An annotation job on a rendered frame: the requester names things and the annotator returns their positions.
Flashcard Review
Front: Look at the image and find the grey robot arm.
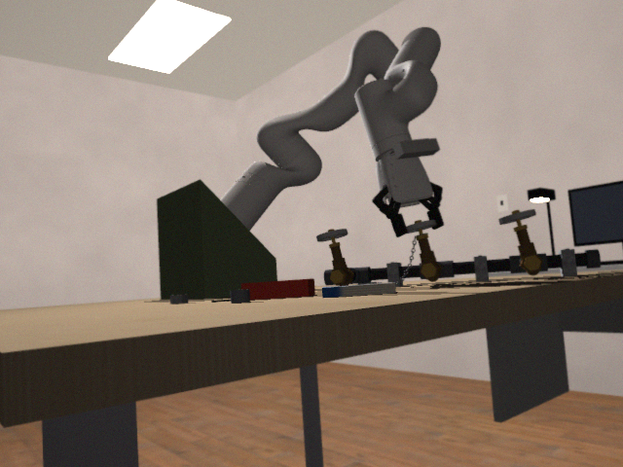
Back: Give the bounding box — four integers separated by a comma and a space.
220, 27, 441, 230

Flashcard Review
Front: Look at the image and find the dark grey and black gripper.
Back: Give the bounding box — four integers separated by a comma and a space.
372, 153, 444, 237

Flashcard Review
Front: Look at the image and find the grey t-shaped pipe manifold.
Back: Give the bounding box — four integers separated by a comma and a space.
316, 209, 601, 286

